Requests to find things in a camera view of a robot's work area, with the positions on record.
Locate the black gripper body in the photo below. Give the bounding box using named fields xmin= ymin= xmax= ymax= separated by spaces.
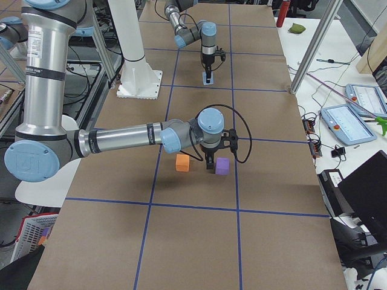
xmin=200 ymin=144 xmax=223 ymax=163
xmin=201 ymin=53 xmax=215 ymax=73

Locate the orange foam block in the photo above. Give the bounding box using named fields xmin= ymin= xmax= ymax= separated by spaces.
xmin=175 ymin=154 xmax=190 ymax=172

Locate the reacher grabber stick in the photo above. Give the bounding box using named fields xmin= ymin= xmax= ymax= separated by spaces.
xmin=306 ymin=72 xmax=387 ymax=137

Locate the near teach pendant tablet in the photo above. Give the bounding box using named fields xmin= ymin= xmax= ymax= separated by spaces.
xmin=320 ymin=105 xmax=377 ymax=146

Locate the white perforated basket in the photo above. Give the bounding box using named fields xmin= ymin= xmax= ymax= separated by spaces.
xmin=10 ymin=213 xmax=59 ymax=263

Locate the teach pendant tablet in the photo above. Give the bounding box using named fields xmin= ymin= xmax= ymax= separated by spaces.
xmin=320 ymin=105 xmax=377 ymax=146
xmin=345 ymin=84 xmax=386 ymax=118

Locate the far teach pendant tablet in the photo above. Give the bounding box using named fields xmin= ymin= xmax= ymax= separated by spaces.
xmin=345 ymin=84 xmax=386 ymax=118

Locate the light blue foam block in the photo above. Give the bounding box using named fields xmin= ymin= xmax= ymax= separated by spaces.
xmin=202 ymin=72 xmax=214 ymax=86

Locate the black power adapter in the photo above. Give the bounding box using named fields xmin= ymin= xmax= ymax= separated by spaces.
xmin=317 ymin=169 xmax=354 ymax=216

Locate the brown paper table cover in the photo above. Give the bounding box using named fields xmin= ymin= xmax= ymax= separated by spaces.
xmin=29 ymin=3 xmax=346 ymax=289

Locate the aluminium frame post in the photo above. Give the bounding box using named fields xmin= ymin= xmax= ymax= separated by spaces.
xmin=290 ymin=0 xmax=343 ymax=95

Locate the black laptop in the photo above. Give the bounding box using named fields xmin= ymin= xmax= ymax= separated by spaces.
xmin=339 ymin=150 xmax=386 ymax=242

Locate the purple foam block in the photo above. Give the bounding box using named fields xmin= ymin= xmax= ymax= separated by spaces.
xmin=215 ymin=157 xmax=230 ymax=175

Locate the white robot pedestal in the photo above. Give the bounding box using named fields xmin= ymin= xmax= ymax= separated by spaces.
xmin=110 ymin=1 xmax=163 ymax=99

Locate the red water bottle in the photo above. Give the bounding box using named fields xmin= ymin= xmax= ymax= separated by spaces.
xmin=276 ymin=0 xmax=291 ymax=28

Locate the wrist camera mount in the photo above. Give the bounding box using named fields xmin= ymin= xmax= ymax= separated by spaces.
xmin=215 ymin=46 xmax=226 ymax=63
xmin=222 ymin=129 xmax=238 ymax=158

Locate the white plastic chair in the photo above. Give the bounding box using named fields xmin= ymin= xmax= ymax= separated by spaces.
xmin=14 ymin=114 xmax=82 ymax=208

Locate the green cloth pouch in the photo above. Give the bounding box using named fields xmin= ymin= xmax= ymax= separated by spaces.
xmin=288 ymin=23 xmax=306 ymax=34

